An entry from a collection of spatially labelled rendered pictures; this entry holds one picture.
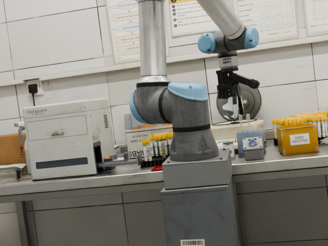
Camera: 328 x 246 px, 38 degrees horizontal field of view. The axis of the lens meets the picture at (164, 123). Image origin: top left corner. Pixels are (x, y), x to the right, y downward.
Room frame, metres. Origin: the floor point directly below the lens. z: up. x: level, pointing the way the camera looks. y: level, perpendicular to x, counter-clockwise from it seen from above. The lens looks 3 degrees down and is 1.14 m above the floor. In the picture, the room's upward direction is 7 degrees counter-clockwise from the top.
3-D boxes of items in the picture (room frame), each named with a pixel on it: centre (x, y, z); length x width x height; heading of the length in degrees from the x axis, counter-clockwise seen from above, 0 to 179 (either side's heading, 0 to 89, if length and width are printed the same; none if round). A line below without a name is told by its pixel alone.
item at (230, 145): (1.82, -0.24, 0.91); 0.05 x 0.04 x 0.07; 169
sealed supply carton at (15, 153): (2.39, 0.71, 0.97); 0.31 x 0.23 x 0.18; 72
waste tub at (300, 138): (1.80, -0.50, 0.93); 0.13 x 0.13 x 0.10; 83
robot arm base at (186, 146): (1.45, -0.08, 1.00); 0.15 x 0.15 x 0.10
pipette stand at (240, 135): (1.86, -0.33, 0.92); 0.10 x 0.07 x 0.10; 71
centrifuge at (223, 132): (2.10, -0.31, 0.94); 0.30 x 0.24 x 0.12; 160
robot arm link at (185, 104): (1.45, -0.08, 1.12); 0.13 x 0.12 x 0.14; 50
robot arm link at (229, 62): (1.87, -0.28, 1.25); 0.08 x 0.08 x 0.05
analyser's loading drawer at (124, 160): (1.87, 0.21, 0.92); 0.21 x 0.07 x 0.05; 79
